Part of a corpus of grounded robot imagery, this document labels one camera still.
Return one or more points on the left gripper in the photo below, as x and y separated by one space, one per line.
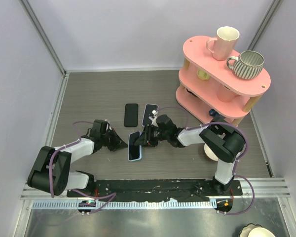
122 144

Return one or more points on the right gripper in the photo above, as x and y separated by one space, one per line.
146 138

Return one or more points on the dark blue phone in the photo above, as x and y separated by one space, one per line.
134 149

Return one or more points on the light blue phone case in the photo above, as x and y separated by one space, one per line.
135 148

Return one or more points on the black phone case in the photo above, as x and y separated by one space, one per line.
131 115

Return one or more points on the lavender phone case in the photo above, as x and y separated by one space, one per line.
149 114

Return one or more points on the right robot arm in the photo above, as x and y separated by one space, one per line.
226 141

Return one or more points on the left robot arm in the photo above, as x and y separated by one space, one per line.
51 170

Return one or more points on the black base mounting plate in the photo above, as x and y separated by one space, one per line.
158 190

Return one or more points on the white bowl on table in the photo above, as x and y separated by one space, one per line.
209 153

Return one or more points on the blue object bottom shelf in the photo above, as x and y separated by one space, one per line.
214 113

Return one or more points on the pink three-tier shelf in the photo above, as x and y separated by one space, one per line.
200 96

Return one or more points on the yellow cup on shelf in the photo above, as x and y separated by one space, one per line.
202 75

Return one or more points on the pink cup middle shelf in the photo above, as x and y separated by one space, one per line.
224 94

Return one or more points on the pink tall mug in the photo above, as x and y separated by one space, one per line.
223 44

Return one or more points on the grey striped mug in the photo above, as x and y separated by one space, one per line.
247 65

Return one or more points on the cream bowl bottom corner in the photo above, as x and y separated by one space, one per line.
253 230

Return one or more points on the aluminium rail with slots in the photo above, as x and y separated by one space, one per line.
87 204

